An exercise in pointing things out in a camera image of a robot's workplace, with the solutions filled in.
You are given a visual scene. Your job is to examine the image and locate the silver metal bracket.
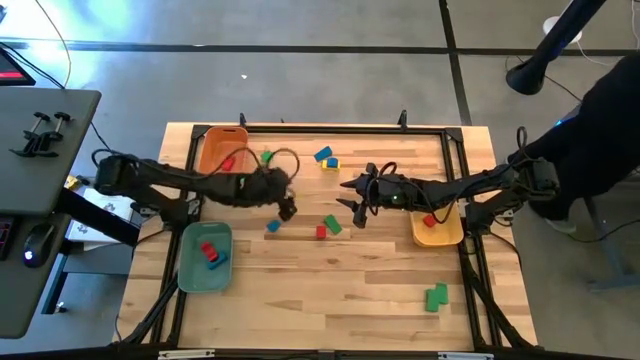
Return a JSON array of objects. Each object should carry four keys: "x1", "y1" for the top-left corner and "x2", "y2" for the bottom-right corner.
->
[
  {"x1": 438, "y1": 351, "x2": 495, "y2": 360},
  {"x1": 158, "y1": 348, "x2": 216, "y2": 360}
]

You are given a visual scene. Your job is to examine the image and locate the black monitor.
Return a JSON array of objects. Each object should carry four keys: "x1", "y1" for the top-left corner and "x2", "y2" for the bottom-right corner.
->
[{"x1": 0, "y1": 47, "x2": 37, "y2": 87}]

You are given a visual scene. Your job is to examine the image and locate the white round device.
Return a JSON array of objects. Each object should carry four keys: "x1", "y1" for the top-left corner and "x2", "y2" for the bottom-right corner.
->
[{"x1": 542, "y1": 15, "x2": 584, "y2": 46}]

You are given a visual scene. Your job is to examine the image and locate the grey chair base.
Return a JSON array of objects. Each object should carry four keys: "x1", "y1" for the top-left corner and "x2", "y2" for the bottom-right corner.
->
[{"x1": 582, "y1": 197, "x2": 640, "y2": 292}]

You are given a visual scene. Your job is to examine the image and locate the black pole stand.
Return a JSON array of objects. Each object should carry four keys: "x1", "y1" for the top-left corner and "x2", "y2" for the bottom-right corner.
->
[{"x1": 505, "y1": 0, "x2": 609, "y2": 96}]

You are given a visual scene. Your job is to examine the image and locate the black computer mouse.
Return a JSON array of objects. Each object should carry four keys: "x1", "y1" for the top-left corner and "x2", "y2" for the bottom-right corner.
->
[{"x1": 21, "y1": 221, "x2": 57, "y2": 269}]

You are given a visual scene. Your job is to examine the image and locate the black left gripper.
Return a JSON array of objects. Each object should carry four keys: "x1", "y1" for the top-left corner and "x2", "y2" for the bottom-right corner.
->
[{"x1": 242, "y1": 167, "x2": 300, "y2": 223}]

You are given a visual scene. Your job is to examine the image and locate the dark desk leg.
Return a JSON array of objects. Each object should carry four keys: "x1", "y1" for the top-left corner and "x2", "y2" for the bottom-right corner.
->
[{"x1": 42, "y1": 254, "x2": 69, "y2": 316}]

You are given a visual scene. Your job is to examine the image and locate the person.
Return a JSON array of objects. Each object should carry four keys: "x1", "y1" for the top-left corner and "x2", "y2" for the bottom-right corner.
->
[{"x1": 508, "y1": 52, "x2": 640, "y2": 235}]

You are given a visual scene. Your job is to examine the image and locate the yellow plastic bin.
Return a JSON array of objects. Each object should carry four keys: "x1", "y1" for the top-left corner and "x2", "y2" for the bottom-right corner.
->
[{"x1": 409, "y1": 202, "x2": 465, "y2": 249}]

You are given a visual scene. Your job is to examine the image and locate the black cable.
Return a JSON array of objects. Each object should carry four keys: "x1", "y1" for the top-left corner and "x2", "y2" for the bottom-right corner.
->
[{"x1": 0, "y1": 42, "x2": 114, "y2": 156}]

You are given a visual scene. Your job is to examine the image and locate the dark keyboard shelf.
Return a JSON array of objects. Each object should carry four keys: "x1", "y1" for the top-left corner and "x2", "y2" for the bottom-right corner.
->
[{"x1": 0, "y1": 213, "x2": 72, "y2": 340}]

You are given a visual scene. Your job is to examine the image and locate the teal plastic bin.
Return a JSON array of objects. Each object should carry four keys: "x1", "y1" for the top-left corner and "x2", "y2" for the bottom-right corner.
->
[{"x1": 177, "y1": 221, "x2": 235, "y2": 295}]

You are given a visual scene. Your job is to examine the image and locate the white cable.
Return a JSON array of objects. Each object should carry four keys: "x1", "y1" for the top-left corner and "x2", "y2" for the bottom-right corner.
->
[{"x1": 33, "y1": 0, "x2": 72, "y2": 90}]

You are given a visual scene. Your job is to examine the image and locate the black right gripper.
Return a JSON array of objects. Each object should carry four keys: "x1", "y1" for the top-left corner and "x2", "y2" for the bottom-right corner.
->
[{"x1": 335, "y1": 162, "x2": 419, "y2": 230}]

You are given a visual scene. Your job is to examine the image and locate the dark grey desk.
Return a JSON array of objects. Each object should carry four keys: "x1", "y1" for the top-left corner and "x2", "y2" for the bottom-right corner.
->
[{"x1": 0, "y1": 87, "x2": 102, "y2": 217}]

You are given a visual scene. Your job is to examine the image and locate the orange plastic bin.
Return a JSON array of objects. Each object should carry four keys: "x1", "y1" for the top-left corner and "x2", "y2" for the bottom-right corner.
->
[{"x1": 198, "y1": 125, "x2": 250, "y2": 175}]

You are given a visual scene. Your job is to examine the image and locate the black keyboard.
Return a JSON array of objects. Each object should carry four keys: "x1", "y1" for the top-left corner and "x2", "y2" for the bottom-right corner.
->
[{"x1": 0, "y1": 214, "x2": 16, "y2": 261}]

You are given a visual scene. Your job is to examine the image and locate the black aluminium table frame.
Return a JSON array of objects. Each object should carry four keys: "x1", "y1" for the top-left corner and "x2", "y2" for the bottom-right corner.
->
[{"x1": 117, "y1": 110, "x2": 539, "y2": 360}]

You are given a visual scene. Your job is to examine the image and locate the black screw clamp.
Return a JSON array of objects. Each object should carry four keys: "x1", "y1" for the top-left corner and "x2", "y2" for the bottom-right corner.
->
[
  {"x1": 9, "y1": 112, "x2": 51, "y2": 158},
  {"x1": 29, "y1": 110, "x2": 72, "y2": 159}
]

